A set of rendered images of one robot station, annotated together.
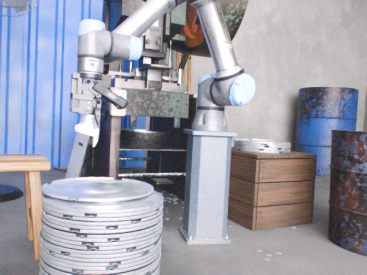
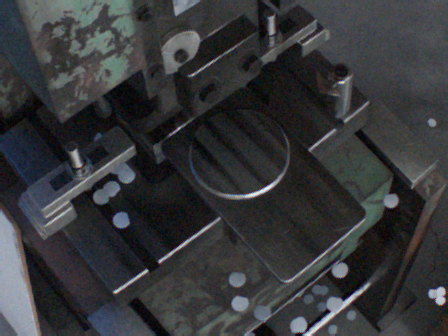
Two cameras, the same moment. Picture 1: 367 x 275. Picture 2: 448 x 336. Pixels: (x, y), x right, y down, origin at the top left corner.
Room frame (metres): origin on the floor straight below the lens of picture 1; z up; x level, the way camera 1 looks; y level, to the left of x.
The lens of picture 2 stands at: (1.58, 0.31, 1.70)
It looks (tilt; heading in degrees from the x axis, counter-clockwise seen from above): 59 degrees down; 356
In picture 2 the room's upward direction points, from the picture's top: 11 degrees counter-clockwise
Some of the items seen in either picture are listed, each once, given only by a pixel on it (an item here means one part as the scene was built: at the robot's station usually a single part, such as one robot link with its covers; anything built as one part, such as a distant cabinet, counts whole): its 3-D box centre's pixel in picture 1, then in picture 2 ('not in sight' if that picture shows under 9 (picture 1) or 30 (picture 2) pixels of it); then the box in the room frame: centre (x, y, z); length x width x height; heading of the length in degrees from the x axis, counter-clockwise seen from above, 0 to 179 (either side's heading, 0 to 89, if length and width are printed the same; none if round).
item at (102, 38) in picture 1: (92, 40); not in sight; (1.05, 0.28, 0.71); 0.09 x 0.08 x 0.11; 124
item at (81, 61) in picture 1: (90, 67); not in sight; (1.05, 0.28, 0.63); 0.08 x 0.08 x 0.05
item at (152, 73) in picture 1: (154, 78); (264, 202); (2.05, 0.18, 0.72); 0.25 x 0.14 x 0.14; 23
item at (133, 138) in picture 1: (142, 138); not in sight; (2.21, 0.25, 0.36); 0.34 x 0.34 x 0.10
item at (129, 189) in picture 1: (99, 187); not in sight; (0.94, 0.22, 0.30); 0.29 x 0.29 x 0.01
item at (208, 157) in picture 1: (206, 184); not in sight; (1.48, -0.11, 0.23); 0.19 x 0.19 x 0.45; 11
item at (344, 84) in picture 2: (179, 76); (339, 89); (2.16, 0.04, 0.75); 0.03 x 0.03 x 0.10; 23
